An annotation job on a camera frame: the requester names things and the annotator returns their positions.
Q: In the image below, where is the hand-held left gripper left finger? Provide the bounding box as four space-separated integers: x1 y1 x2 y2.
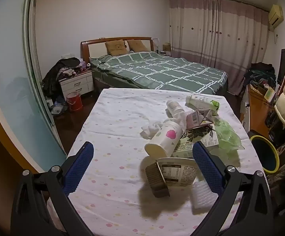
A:
11 141 95 236

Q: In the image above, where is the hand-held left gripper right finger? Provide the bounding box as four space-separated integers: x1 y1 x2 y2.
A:
192 141 274 236

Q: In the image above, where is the crushed white brown carton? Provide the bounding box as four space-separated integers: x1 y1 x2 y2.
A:
145 157 202 198

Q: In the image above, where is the leaf print box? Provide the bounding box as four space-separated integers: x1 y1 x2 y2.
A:
172 124 219 158

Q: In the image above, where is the green plastic bag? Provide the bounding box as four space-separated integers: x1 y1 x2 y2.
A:
213 118 245 150

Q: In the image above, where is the purple carton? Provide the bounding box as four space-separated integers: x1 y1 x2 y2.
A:
185 109 215 130

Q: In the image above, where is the white tube pink apple print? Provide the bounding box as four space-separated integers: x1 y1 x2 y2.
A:
144 122 184 158

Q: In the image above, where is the yellow rimmed dark bin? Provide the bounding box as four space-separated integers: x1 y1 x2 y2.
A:
249 135 280 175

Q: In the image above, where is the white bottle green cap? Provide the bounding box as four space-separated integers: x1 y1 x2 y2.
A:
185 95 220 115

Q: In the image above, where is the small white bottle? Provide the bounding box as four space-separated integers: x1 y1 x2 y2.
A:
166 100 187 126

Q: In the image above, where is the white tissue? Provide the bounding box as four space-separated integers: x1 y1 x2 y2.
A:
141 121 164 138

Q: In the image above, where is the white dotted tablecloth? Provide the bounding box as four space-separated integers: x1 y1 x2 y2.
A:
46 88 271 236

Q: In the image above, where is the red bucket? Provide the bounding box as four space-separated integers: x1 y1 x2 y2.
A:
66 91 83 111

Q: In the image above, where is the orange wooden desk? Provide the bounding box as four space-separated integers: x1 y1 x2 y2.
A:
240 84 277 133

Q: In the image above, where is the white nightstand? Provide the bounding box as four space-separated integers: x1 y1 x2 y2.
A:
59 70 95 99

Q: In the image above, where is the green printed box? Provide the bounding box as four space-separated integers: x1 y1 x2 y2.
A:
264 87 276 102

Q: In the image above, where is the green plaid duvet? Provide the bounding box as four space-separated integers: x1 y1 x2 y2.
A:
89 51 228 94

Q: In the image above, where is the mixed clothes heap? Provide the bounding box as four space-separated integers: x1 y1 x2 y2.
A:
243 62 276 89

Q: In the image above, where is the glass sliding wardrobe door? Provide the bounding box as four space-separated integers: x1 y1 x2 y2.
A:
0 0 69 175

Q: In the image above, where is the brown pillow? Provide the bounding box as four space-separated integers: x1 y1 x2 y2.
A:
127 39 149 52
105 41 129 56

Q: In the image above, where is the pink white curtain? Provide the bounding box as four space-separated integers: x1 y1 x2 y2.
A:
166 0 269 96

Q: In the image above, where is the cream air conditioner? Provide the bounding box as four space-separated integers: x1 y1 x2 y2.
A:
268 4 284 28

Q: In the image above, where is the wooden bed frame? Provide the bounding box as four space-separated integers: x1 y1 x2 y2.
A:
80 37 155 64

